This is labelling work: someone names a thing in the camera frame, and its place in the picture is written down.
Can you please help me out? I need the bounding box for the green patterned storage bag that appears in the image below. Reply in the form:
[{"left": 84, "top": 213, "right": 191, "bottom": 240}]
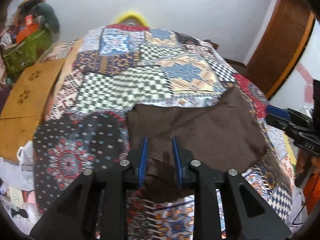
[{"left": 1, "top": 28, "right": 52, "bottom": 75}]

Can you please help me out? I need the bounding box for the white plastic bag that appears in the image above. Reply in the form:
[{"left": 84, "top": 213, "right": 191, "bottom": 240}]
[{"left": 0, "top": 141, "right": 35, "bottom": 191}]

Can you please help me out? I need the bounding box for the person right hand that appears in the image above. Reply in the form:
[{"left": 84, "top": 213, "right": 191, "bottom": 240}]
[{"left": 296, "top": 149, "right": 320, "bottom": 174}]

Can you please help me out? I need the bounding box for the orange box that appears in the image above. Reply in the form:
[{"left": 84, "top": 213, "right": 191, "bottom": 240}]
[{"left": 16, "top": 15, "right": 39, "bottom": 43}]

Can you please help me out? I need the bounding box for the patchwork patterned bedspread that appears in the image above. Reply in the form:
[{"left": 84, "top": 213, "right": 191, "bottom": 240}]
[{"left": 34, "top": 23, "right": 301, "bottom": 240}]

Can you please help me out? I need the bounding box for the brown cloth garment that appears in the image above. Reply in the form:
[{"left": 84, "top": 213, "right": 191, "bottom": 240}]
[{"left": 127, "top": 87, "right": 267, "bottom": 203}]

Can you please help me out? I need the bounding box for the yellow foam tube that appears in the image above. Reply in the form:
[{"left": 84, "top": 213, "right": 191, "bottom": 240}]
[{"left": 114, "top": 11, "right": 149, "bottom": 27}]

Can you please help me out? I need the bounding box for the wooden door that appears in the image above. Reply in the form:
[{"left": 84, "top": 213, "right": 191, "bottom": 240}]
[{"left": 247, "top": 0, "right": 315, "bottom": 99}]

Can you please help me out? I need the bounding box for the dark patterned garment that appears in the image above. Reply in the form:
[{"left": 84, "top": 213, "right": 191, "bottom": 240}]
[{"left": 33, "top": 111, "right": 130, "bottom": 214}]

